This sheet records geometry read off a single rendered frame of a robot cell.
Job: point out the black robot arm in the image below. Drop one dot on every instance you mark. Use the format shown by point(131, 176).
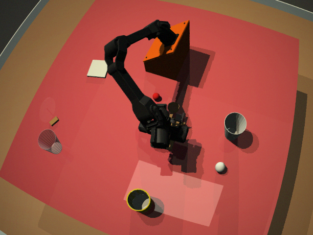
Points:
point(144, 107)

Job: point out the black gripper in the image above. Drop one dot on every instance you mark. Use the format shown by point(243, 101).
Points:
point(177, 133)

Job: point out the tan wooden catapult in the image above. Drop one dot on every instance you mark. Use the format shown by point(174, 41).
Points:
point(173, 107)

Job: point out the pale cream ball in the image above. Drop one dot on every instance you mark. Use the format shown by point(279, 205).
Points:
point(220, 167)

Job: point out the red ball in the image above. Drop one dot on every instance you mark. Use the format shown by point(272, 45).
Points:
point(156, 96)

